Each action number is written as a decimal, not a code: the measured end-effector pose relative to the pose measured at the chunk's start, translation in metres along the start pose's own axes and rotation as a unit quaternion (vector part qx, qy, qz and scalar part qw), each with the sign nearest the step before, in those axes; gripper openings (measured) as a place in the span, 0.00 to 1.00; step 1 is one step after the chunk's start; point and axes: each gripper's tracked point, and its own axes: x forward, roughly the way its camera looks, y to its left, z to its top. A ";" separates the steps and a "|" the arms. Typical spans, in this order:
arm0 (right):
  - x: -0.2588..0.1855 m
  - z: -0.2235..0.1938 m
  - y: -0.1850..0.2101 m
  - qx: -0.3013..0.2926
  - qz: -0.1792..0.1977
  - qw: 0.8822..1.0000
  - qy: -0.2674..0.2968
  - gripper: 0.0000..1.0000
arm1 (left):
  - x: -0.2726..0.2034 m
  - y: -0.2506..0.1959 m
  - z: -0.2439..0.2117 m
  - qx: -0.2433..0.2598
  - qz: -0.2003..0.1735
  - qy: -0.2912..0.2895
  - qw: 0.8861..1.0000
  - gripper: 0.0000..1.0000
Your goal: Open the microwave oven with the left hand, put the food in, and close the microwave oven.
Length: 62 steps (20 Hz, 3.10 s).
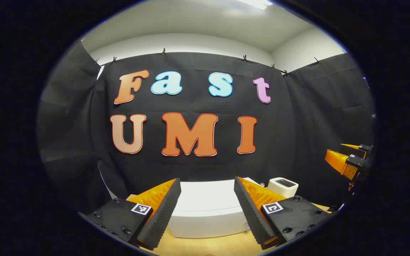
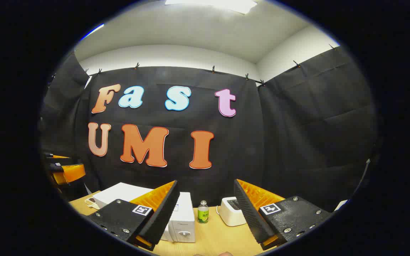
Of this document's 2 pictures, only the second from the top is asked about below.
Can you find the green label glass bottle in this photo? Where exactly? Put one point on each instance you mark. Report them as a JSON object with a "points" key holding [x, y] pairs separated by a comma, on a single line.
{"points": [[203, 213]]}

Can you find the white toaster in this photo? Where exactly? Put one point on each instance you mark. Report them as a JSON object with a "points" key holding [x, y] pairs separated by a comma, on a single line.
{"points": [[228, 213]]}

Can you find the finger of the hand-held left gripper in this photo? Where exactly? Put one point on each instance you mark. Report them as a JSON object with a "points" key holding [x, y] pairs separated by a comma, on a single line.
{"points": [[71, 173], [53, 156]]}

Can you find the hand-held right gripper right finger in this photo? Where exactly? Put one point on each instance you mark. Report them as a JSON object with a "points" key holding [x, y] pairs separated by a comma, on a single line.
{"points": [[249, 213]]}

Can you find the white microwave oven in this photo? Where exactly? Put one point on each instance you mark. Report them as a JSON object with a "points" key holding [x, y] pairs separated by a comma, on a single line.
{"points": [[183, 217]]}

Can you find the small white dish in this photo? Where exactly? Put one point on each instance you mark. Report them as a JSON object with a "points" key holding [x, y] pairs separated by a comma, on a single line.
{"points": [[93, 205]]}

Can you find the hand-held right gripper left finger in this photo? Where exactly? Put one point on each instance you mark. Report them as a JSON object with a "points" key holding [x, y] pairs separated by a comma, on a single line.
{"points": [[162, 213]]}

